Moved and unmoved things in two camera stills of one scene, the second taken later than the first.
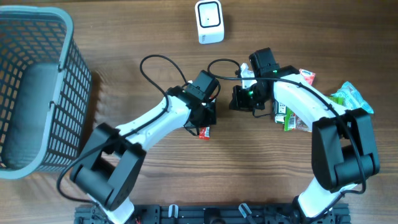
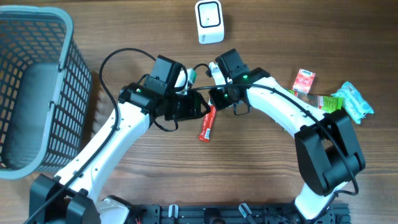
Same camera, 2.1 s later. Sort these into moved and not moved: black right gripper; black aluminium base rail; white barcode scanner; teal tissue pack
Moved: black right gripper
Not moved: black aluminium base rail; teal tissue pack; white barcode scanner
